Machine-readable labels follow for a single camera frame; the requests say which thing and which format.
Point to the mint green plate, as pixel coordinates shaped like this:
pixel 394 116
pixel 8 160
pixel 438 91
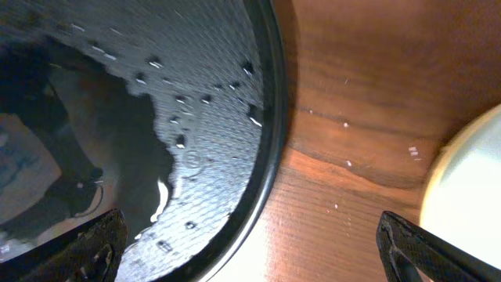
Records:
pixel 464 209

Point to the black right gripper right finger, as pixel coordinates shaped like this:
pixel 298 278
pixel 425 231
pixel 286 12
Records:
pixel 406 250

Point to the yellow plate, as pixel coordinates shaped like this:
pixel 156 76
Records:
pixel 447 152

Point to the black round tray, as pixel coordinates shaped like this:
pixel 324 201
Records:
pixel 172 112

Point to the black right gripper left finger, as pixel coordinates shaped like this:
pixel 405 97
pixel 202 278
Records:
pixel 89 252

